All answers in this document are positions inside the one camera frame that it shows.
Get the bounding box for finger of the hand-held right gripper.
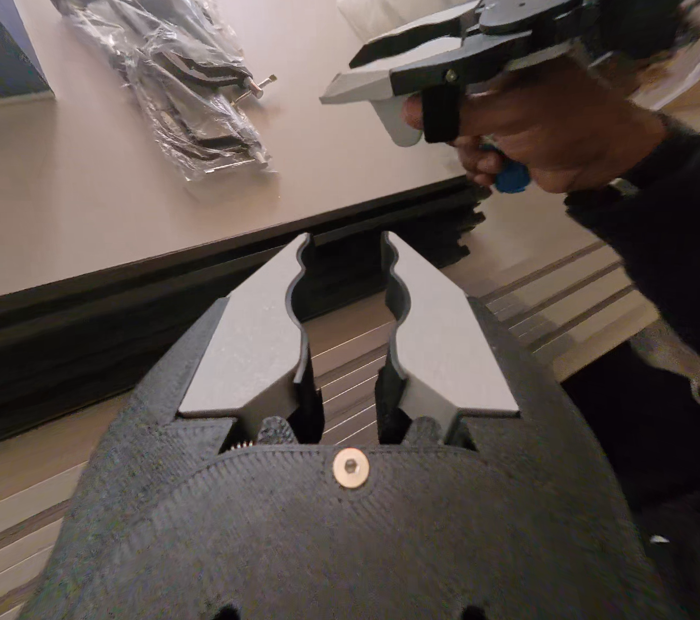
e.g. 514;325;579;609
349;1;484;69
320;67;425;148

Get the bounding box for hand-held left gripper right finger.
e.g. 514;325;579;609
376;232;521;444

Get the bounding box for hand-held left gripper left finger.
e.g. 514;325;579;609
178;233;324;444

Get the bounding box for pile of bagged black clamps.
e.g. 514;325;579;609
49;0;280;194

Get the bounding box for person's dark trousers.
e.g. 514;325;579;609
563;352;700;620

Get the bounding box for grey desk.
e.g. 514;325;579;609
0;0;700;437

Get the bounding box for dark blue cardboard box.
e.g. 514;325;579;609
0;0;55;98

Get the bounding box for grey aluminium extrusion beam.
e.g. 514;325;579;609
0;240;662;620

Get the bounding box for person's right forearm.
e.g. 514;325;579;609
563;111;700;353

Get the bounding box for person's right hand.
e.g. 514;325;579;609
402;66;669;195

